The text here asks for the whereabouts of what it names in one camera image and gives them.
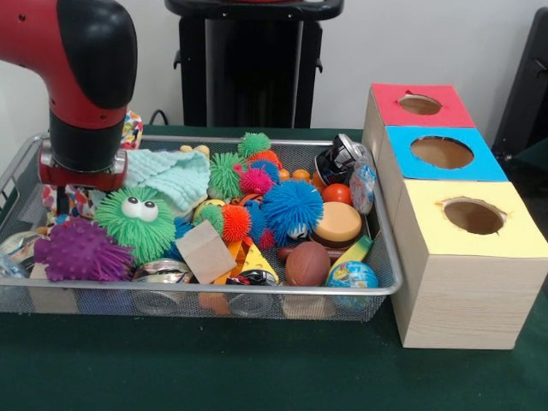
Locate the plain wooden block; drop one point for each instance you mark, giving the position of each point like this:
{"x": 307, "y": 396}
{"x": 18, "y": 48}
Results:
{"x": 205, "y": 252}

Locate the small globe ball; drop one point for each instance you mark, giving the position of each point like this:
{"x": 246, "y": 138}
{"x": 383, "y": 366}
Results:
{"x": 352, "y": 274}

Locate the mint green knitted cloth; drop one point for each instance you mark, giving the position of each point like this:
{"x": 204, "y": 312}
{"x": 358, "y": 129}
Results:
{"x": 171, "y": 175}

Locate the purple spiky rubber toy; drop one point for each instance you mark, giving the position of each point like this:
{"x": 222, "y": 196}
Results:
{"x": 79, "y": 257}

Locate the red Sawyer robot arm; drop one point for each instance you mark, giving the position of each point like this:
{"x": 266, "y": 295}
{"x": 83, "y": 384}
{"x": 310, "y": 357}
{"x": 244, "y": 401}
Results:
{"x": 64, "y": 64}

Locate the doll in spotted dress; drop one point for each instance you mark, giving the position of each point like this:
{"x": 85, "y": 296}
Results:
{"x": 83, "y": 200}

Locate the clear plastic bottle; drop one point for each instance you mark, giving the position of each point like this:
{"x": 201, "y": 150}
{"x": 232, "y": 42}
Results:
{"x": 363, "y": 184}

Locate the blue spiky rubber ball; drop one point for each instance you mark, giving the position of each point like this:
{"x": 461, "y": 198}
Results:
{"x": 291, "y": 205}

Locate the black upright panel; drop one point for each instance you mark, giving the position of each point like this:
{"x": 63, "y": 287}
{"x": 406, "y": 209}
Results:
{"x": 526, "y": 85}

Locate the wooden box with three holes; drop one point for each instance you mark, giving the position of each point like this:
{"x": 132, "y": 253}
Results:
{"x": 462, "y": 299}

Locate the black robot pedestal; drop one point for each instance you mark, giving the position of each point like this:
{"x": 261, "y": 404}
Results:
{"x": 252, "y": 64}

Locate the green spiky toy with eyes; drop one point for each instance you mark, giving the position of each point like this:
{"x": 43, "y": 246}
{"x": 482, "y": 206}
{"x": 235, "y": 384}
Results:
{"x": 137, "y": 240}

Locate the small brown football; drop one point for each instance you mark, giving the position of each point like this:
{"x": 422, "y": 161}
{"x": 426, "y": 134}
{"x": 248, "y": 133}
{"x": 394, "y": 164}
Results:
{"x": 307, "y": 265}

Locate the shallow clear mesh bin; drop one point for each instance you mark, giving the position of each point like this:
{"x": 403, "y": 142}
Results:
{"x": 128, "y": 304}

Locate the toy hamburger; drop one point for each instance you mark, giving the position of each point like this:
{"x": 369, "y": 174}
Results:
{"x": 340, "y": 222}

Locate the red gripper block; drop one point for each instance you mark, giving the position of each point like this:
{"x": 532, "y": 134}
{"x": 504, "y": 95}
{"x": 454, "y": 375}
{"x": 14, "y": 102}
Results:
{"x": 81, "y": 180}

